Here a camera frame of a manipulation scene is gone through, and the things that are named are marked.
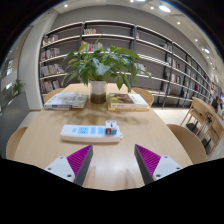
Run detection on person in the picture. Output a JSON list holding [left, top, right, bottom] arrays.
[[211, 94, 224, 113]]

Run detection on small green potted plant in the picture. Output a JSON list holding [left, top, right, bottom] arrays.
[[12, 78, 26, 98]]

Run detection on pale grey cover book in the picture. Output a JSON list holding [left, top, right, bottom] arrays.
[[43, 92, 89, 111]]

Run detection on book with painting cover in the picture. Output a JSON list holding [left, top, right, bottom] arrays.
[[108, 92, 149, 109]]

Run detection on green plant in white pot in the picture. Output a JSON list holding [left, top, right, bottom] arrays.
[[61, 36, 152, 104]]

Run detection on open-framed wooden chair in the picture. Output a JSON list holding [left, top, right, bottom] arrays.
[[181, 99, 211, 136], [199, 114, 224, 156]]

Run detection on white power strip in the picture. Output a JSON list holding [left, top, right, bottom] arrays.
[[60, 124, 124, 144]]

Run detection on long wooden table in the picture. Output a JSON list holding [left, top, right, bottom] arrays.
[[191, 96, 224, 126]]

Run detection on grey bookshelf unit with books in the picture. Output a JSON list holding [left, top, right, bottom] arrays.
[[38, 19, 214, 109]]

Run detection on round-backed light wooden chair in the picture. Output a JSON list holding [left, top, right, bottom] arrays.
[[166, 123, 208, 165], [44, 87, 66, 104], [132, 87, 155, 108], [5, 126, 28, 161]]

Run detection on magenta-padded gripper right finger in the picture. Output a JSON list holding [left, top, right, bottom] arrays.
[[134, 144, 183, 186]]

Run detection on ceiling lights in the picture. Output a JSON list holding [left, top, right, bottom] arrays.
[[63, 0, 211, 54]]

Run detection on white and blue charger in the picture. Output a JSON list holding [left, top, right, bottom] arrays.
[[105, 120, 119, 136]]

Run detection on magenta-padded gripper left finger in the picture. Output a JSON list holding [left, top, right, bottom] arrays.
[[44, 144, 94, 187]]

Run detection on yellow book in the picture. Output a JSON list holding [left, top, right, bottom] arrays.
[[107, 102, 150, 112]]

